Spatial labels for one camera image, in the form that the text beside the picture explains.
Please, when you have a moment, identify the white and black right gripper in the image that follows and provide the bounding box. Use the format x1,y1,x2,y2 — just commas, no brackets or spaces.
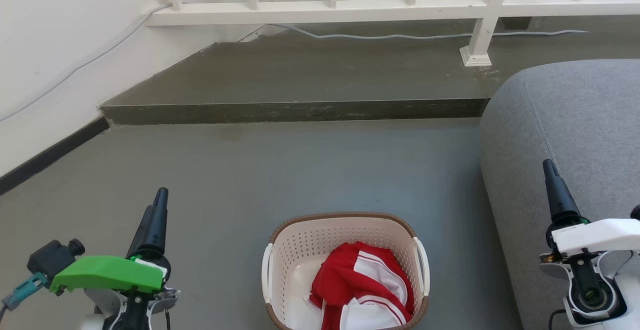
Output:
542,158,640,257

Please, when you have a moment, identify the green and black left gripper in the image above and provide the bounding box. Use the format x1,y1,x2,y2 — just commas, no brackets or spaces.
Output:
49,187,172,295

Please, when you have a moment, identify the beige perforated plastic laundry basket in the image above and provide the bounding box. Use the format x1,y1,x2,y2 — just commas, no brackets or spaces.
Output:
261,212,431,330

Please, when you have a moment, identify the grey fabric sofa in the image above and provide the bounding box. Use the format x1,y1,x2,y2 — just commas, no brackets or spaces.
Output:
478,59,640,330

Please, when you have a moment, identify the black baseboard strip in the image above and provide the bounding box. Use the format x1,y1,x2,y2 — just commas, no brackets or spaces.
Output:
0,115,111,196

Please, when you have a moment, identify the red and white garment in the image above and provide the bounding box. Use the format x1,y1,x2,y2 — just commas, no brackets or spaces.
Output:
308,241,416,330

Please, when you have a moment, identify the white wooden railing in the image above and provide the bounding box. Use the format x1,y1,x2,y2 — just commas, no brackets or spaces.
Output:
144,0,640,68

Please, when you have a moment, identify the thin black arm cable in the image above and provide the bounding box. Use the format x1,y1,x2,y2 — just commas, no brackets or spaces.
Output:
548,308,569,330

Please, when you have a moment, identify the teal cable connector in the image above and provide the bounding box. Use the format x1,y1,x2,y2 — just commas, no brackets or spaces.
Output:
1,271,50,312

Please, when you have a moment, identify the thin grey cable on wall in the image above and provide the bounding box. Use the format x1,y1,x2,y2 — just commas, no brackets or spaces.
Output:
0,3,172,124

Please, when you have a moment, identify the grey cable on floor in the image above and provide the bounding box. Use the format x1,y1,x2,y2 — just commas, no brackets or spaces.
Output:
269,23,589,41

